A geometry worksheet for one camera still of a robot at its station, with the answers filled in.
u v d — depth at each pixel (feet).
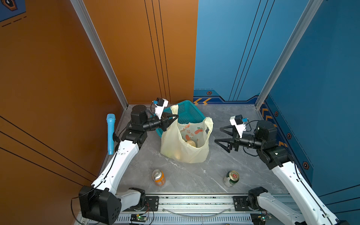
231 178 2.39
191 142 2.97
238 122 1.81
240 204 2.38
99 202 1.24
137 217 2.33
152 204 2.42
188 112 3.69
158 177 2.37
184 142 2.36
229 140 1.81
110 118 2.55
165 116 2.07
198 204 2.47
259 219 2.31
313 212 1.25
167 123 2.11
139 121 1.80
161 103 1.97
